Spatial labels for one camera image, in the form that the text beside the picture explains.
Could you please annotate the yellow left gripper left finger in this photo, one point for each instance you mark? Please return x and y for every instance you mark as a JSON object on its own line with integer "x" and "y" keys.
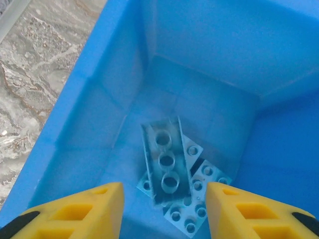
{"x": 62, "y": 219}

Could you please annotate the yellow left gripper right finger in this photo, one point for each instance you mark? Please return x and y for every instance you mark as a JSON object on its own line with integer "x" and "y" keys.
{"x": 249, "y": 219}

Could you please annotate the blue lego brick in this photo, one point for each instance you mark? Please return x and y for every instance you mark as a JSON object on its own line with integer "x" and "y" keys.
{"x": 192, "y": 150}
{"x": 164, "y": 161}
{"x": 179, "y": 214}

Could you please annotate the blue plastic bin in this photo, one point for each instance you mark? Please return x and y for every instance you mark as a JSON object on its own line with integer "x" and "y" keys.
{"x": 211, "y": 49}

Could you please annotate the aluminium table side rail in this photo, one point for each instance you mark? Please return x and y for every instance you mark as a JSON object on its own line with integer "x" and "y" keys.
{"x": 10, "y": 17}

